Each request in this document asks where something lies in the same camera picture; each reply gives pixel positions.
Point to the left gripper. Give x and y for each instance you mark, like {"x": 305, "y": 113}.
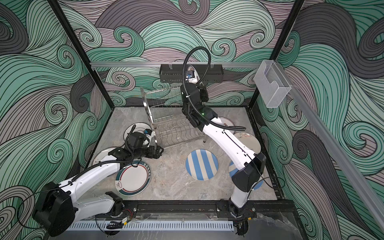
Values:
{"x": 152, "y": 155}

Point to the blue striped plate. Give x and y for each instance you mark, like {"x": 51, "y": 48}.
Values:
{"x": 202, "y": 165}
{"x": 248, "y": 178}

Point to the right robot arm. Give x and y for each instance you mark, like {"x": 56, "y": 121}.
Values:
{"x": 208, "y": 122}

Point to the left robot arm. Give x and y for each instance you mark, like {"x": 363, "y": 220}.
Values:
{"x": 59, "y": 205}

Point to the white plate black outline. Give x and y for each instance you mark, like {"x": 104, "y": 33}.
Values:
{"x": 142, "y": 128}

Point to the white plate red characters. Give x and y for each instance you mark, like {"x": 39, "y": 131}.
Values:
{"x": 228, "y": 123}

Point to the green red rimmed plate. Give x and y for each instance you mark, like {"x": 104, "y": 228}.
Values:
{"x": 133, "y": 179}

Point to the cream floral plate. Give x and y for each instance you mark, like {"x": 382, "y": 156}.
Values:
{"x": 249, "y": 141}

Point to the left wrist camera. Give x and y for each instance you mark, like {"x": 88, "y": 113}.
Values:
{"x": 136, "y": 140}

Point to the steel wire dish rack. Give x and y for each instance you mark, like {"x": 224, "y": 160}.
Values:
{"x": 164, "y": 111}

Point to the black wall shelf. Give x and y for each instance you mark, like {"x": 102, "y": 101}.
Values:
{"x": 173, "y": 73}

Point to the clear acrylic wall holder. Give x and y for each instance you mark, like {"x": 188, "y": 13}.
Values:
{"x": 272, "y": 83}

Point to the white slotted cable duct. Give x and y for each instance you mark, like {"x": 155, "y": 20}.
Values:
{"x": 156, "y": 226}

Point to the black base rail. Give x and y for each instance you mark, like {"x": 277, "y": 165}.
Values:
{"x": 206, "y": 206}

